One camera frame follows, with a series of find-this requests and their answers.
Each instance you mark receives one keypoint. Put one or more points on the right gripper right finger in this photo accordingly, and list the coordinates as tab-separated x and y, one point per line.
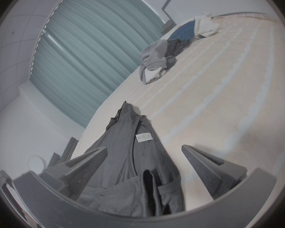
211	174

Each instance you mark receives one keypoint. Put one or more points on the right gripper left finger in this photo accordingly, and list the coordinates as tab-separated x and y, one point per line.
80	172

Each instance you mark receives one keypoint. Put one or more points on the black T-shirt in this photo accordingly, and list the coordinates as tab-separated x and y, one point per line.
123	151

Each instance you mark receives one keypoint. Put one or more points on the bed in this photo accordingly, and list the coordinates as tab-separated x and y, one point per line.
216	91

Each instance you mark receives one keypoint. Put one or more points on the blue-green curtain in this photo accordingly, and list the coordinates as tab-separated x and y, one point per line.
73	79
109	13

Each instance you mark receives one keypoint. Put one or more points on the black garment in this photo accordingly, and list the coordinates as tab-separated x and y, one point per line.
175	47

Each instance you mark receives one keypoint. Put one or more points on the grey garment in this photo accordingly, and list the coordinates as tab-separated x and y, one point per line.
156	53

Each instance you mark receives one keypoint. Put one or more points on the white garment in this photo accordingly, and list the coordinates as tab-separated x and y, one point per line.
205	26

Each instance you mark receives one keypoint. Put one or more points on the grey bedside table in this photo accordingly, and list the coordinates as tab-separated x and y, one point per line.
167	27

